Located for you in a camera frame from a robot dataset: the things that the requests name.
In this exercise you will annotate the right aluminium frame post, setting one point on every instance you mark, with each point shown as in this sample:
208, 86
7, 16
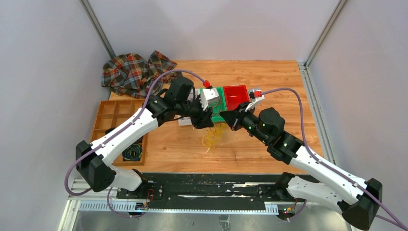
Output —
325, 32

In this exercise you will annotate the plaid cloth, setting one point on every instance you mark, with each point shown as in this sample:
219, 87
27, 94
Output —
130, 74

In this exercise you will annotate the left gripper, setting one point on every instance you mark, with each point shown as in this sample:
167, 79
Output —
203, 120

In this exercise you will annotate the white plastic bin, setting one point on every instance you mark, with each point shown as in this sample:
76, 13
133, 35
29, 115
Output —
194, 97

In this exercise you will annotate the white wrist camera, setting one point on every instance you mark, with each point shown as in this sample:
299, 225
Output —
208, 97
256, 97

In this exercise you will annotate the aluminium frame post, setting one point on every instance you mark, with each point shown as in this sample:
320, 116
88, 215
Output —
325, 32
97, 27

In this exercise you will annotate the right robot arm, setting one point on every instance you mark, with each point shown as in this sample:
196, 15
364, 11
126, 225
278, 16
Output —
355, 198

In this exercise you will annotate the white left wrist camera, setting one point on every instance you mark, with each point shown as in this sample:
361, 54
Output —
208, 97

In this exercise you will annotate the right aluminium table rail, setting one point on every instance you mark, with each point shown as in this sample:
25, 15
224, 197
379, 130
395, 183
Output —
317, 113

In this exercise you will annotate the wooden compartment tray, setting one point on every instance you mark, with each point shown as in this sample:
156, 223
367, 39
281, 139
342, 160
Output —
111, 114

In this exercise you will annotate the red plastic bin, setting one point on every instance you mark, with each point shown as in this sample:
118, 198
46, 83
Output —
235, 95

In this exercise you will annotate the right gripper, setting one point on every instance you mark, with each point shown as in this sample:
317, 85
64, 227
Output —
234, 118

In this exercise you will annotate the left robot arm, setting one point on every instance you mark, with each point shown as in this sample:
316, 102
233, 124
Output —
95, 160

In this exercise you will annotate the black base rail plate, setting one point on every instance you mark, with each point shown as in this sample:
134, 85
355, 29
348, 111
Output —
208, 192

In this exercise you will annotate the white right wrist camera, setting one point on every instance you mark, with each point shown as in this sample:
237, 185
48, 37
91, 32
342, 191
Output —
256, 97

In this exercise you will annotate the left aluminium frame post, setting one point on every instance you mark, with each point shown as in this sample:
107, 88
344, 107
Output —
97, 27

